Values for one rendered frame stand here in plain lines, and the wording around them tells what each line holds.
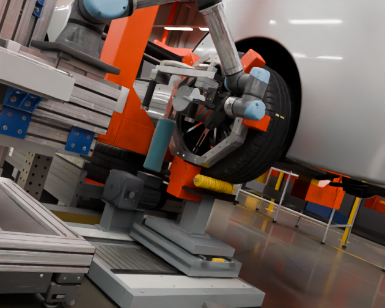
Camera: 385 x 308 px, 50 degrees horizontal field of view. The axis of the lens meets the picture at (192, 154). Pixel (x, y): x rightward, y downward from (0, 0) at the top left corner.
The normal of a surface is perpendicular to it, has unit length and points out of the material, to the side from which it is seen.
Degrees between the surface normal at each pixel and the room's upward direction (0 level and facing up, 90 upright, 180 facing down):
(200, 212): 90
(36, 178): 90
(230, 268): 90
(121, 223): 90
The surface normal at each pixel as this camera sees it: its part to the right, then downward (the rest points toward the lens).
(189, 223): -0.69, -0.22
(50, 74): 0.66, 0.23
